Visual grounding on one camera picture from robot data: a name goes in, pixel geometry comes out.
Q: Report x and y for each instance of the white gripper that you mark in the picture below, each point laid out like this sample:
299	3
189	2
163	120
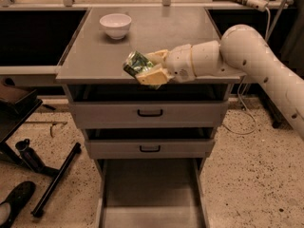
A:
179	62

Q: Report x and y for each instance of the green soda can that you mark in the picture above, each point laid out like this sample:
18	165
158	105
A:
136	63

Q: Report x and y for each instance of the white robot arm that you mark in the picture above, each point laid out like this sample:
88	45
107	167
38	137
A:
241	50

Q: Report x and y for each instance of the grey drawer cabinet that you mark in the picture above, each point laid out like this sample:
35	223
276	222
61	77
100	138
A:
205	91

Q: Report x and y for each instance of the middle grey drawer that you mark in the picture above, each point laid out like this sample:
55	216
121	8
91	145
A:
148	149

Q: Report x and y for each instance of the grey drawer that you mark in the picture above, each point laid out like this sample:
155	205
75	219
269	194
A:
151	193
148	149
89	115

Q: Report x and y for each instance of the top grey drawer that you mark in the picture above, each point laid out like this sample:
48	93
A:
89	115

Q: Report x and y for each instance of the bottom grey drawer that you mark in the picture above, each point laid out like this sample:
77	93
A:
151	193

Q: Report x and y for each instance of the white ceramic bowl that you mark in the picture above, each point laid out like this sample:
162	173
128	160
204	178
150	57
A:
116	25

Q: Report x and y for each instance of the dark cabinet at right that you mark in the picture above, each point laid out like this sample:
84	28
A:
287	37

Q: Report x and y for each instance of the dark side table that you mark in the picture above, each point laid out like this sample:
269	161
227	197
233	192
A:
15	103

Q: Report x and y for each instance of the black metal stand base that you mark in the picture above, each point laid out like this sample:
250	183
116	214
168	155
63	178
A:
29	159

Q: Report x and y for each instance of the black shoe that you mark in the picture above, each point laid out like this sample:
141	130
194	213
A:
15	202

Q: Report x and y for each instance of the grey metal workbench frame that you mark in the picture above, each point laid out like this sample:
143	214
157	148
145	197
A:
31	70

